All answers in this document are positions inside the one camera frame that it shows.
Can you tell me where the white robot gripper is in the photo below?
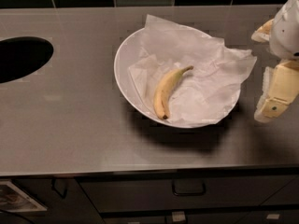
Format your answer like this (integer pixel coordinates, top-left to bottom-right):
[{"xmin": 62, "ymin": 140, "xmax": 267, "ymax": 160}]
[{"xmin": 251, "ymin": 0, "xmax": 299, "ymax": 123}]

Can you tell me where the yellow banana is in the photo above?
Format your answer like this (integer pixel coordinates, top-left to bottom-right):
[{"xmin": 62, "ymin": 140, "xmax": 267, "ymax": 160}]
[{"xmin": 153, "ymin": 65, "xmax": 193, "ymax": 120}]

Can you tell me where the white bowl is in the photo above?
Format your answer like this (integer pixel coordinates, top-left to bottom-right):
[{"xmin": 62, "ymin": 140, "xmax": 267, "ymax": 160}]
[{"xmin": 114, "ymin": 28, "xmax": 240, "ymax": 129}]

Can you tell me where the white crumpled paper sheet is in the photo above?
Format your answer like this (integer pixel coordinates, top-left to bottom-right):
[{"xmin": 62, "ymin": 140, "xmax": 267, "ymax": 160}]
[{"xmin": 127, "ymin": 15, "xmax": 256, "ymax": 128}]

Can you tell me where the small white label sticker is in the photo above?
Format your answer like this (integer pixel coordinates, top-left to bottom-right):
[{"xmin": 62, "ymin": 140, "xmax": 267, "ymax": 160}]
[{"xmin": 266, "ymin": 214, "xmax": 280, "ymax": 220}]

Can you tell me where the grey drawer front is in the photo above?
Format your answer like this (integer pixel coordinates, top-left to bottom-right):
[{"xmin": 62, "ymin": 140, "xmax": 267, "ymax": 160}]
[{"xmin": 80, "ymin": 175, "xmax": 293, "ymax": 213}]

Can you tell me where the dark round sink opening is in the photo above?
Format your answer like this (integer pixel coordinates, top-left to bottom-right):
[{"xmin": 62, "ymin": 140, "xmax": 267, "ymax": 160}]
[{"xmin": 0, "ymin": 36, "xmax": 54, "ymax": 83}]

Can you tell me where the picture card on cabinet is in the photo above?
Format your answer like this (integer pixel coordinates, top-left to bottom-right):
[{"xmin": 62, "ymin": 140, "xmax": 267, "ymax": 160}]
[{"xmin": 0, "ymin": 180, "xmax": 47, "ymax": 213}]

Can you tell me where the black drawer handle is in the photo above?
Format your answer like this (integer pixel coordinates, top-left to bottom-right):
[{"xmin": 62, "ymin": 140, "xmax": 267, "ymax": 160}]
[{"xmin": 171, "ymin": 179, "xmax": 206, "ymax": 197}]

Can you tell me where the black cabinet door handle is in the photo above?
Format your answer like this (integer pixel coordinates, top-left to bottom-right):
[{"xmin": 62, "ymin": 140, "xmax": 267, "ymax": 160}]
[{"xmin": 51, "ymin": 178, "xmax": 68, "ymax": 199}]

